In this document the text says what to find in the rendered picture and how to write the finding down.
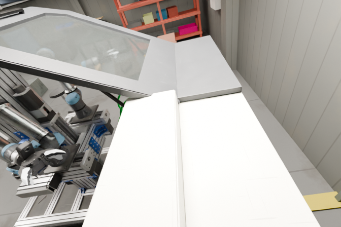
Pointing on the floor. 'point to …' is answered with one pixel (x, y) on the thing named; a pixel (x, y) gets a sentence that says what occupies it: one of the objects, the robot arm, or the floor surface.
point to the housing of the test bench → (228, 150)
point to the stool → (59, 95)
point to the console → (142, 168)
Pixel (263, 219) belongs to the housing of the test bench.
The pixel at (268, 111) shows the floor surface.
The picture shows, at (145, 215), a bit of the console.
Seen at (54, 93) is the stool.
